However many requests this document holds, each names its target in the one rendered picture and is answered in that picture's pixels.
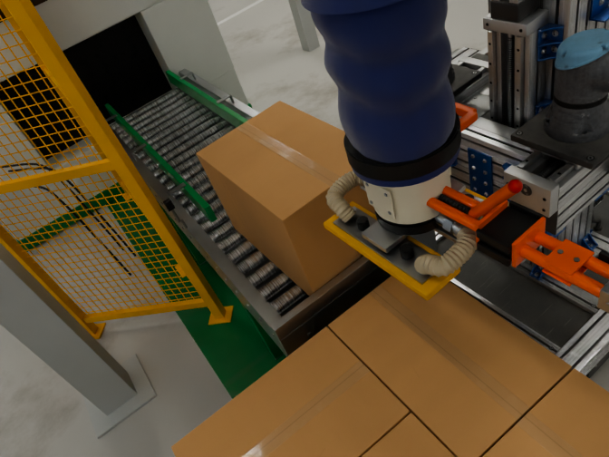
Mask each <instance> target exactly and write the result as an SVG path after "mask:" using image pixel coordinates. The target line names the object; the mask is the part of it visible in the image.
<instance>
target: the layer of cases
mask: <svg viewBox="0 0 609 457"><path fill-rule="evenodd" d="M328 327H329V328H328ZM328 327H325V328H324V329H322V330H321V331H320V332H319V333H317V334H316V335H314V336H313V337H312V338H311V339H309V340H308V341H307V342H305V343H304V344H303V345H301V346H300V347H299V348H297V349H296V350H295V351H294V352H293V353H292V354H290V355H289V356H288V357H287V358H285V359H284V360H283V361H281V362H280V363H279V364H278V365H276V366H275V367H273V368H272V369H271V370H269V371H268V372H267V373H266V374H264V375H263V376H261V377H260V378H259V379H258V380H256V381H255V382H254V383H252V384H251V385H250V386H249V387H248V388H247V389H245V390H244V391H243V392H242V393H240V394H239V395H237V396H236V397H235V398H234V399H232V400H231V401H230V402H228V403H227V404H226V405H224V406H223V407H222V408H220V409H219V410H218V411H217V412H215V413H214V414H212V415H211V416H210V417H208V418H207V420H206V421H204V422H203V423H201V424H200V425H199V426H198V427H196V428H195V429H194V430H192V431H191V432H190V433H188V434H187V435H186V436H184V437H183V438H182V439H181V440H179V441H178V442H176V443H175V444H174V445H173V446H171V449H172V451H173V452H174V454H175V456H176V457H609V392H607V391H606V390H605V389H604V388H603V387H601V386H600V385H598V384H597V383H595V382H594V381H592V380H591V379H589V378H588V377H587V376H585V375H584V374H582V373H580V372H579V371H577V370H576V369H573V370H572V366H571V365H569V364H568V363H567V362H565V361H564V360H562V359H561V358H559V357H558V356H556V355H555V354H553V353H552V352H550V351H549V350H547V349H546V348H545V347H543V346H542V345H541V344H539V343H538V342H537V341H535V340H534V339H532V338H531V337H529V336H528V335H526V334H525V333H523V332H522V331H520V330H519V329H517V328H516V327H515V326H513V325H511V324H510V323H509V322H508V321H506V320H505V319H504V318H502V317H501V316H499V315H497V314H496V313H495V312H493V311H492V310H490V309H489V308H487V307H486V306H484V305H483V304H481V303H480V302H479V301H478V300H476V299H475V298H474V297H472V296H470V295H469V294H467V293H466V292H465V291H463V290H462V289H460V288H459V287H457V286H455V285H454V284H453V283H451V282H449V283H448V284H447V285H446V286H445V287H443V288H442V289H441V290H440V291H439V292H438V293H436V294H435V295H434V296H433V297H432V298H431V299H429V300H425V299H424V298H423V297H421V296H419V295H418V294H417V293H415V292H414V291H412V290H411V289H410V288H408V287H406V286H405V285H404V284H402V282H400V281H399V280H398V279H396V278H395V277H393V276H391V277H389V278H388V279H386V280H385V281H384V282H382V283H381V284H380V285H379V286H377V287H376V288H375V289H374V290H373V291H372V292H370V293H369V294H368V295H366V296H365V297H364V298H362V299H361V300H360V301H358V302H357V303H356V304H355V305H353V306H352V307H350V308H349V309H348V310H347V311H345V312H344V313H343V314H341V315H340V316H339V317H337V318H336V319H335V320H334V321H333V322H332V323H331V324H329V325H328Z"/></svg>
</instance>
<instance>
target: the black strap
mask: <svg viewBox="0 0 609 457"><path fill-rule="evenodd" d="M460 143H461V130H460V120H459V116H458V115H457V113H456V119H455V125H454V128H453V130H452V132H451V134H450V136H449V137H448V139H447V140H446V142H445V143H444V144H443V145H442V146H440V147H439V148H438V149H436V150H435V151H433V152H431V153H429V154H428V155H426V156H424V157H422V158H419V159H417V160H409V161H404V162H398V163H385V162H380V161H377V160H372V159H369V158H366V157H365V156H363V155H362V154H361V153H360V152H359V151H357V150H356V149H355V148H354V147H353V146H352V144H351V143H350V141H349V139H348V138H347V136H346V134H345V135H344V139H343V144H344V147H345V151H346V155H347V158H348V161H349V163H350V165H351V167H352V168H353V169H354V170H355V171H356V172H358V173H359V174H361V175H363V176H364V177H367V178H370V179H373V180H382V181H401V180H412V179H415V178H418V177H421V176H424V175H427V174H429V173H431V172H433V171H435V170H437V169H439V168H440V167H442V166H443V165H445V164H446V163H447V162H448V161H450V160H451V159H452V158H453V156H454V155H455V154H456V153H457V151H458V149H459V146H460Z"/></svg>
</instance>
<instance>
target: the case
mask: <svg viewBox="0 0 609 457"><path fill-rule="evenodd" d="M344 135H345V132H344V131H343V130H340V129H338V128H336V127H334V126H333V125H331V124H329V123H327V122H323V121H321V120H319V119H317V118H315V117H314V116H312V115H310V114H308V113H305V112H302V111H300V110H298V109H296V108H295V107H293V106H291V105H288V104H286V103H284V102H281V101H279V102H276V103H275V104H273V105H272V106H270V107H268V108H267V109H265V110H264V111H262V112H260V113H259V114H258V115H256V116H255V117H253V118H251V119H250V120H248V121H247V122H244V123H243V124H241V125H240V126H238V127H236V128H235V129H234V130H233V131H231V132H229V133H227V134H226V135H224V136H223V137H221V138H219V139H218V140H216V141H214V142H212V143H211V144H209V145H208V146H207V147H205V148H204V149H202V150H201V151H199V152H197V153H196V154H197V156H198V159H199V161H200V163H201V165H202V167H203V168H204V170H205V172H206V173H207V175H208V178H209V180H210V182H211V184H212V186H213V188H214V190H215V192H216V193H217V195H218V197H219V199H220V201H221V203H222V205H223V207H224V209H225V211H226V213H227V215H228V216H229V218H230V220H231V222H232V224H233V226H234V228H235V229H236V230H237V231H238V232H239V233H240V234H242V235H243V236H244V237H245V238H246V239H247V240H248V241H249V242H250V243H252V244H253V245H254V246H255V247H256V248H257V249H258V250H259V251H260V252H262V253H263V254H264V255H265V256H266V257H267V258H268V259H269V260H271V261H272V262H273V263H274V264H275V265H276V266H277V267H278V268H279V269H281V270H282V271H283V272H284V273H285V274H286V275H287V276H288V277H289V278H291V279H292V280H293V281H294V282H295V283H296V284H297V285H298V286H299V287H300V288H302V289H303V291H304V292H305V293H306V294H307V295H308V296H311V295H312V294H313V293H314V292H316V291H317V290H318V289H320V288H321V287H323V286H324V285H325V284H327V283H328V282H329V281H331V280H332V279H333V278H335V277H336V276H338V275H339V274H340V273H342V272H343V271H344V270H345V269H347V268H348V267H349V266H350V265H352V264H353V263H354V262H356V261H357V260H358V259H360V258H361V257H363V255H362V254H361V253H359V252H358V251H357V250H355V249H354V248H352V247H350V246H349V245H348V244H346V243H345V242H343V241H342V240H341V239H339V238H338V237H336V236H335V235H334V234H333V233H331V232H330V231H329V230H327V229H326V228H325V227H324V222H326V221H327V220H328V219H329V218H330V217H332V216H333V215H334V214H336V213H334V211H332V210H331V209H330V208H329V206H328V205H327V203H326V201H327V199H326V197H325V196H326V194H327V191H328V190H329V189H330V187H331V186H333V183H335V181H336V180H338V179H339V178H341V177H342V176H344V174H345V173H348V172H349V171H353V169H352V167H351V165H350V163H349V161H348V158H347V155H346V151H345V147H344V144H343V139H344ZM343 198H344V199H345V201H347V204H349V203H351V202H352V201H354V202H355V203H357V204H358V205H360V206H362V207H363V208H365V209H367V210H369V211H370V212H371V213H373V214H374V215H375V211H374V206H372V205H370V204H369V200H368V197H367V193H366V191H365V190H362V189H361V187H360V186H356V187H354V188H352V189H351V190H350V191H348V192H347V193H346V194H345V195H344V197H343Z"/></svg>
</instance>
